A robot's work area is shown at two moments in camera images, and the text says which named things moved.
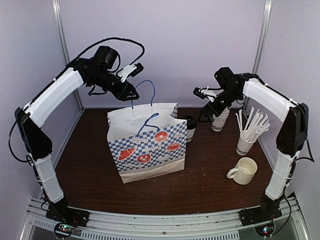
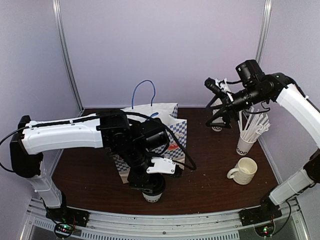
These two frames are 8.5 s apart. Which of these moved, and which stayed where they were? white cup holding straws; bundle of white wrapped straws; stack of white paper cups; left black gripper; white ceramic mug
Moved: left black gripper
Stayed: white cup holding straws; stack of white paper cups; bundle of white wrapped straws; white ceramic mug
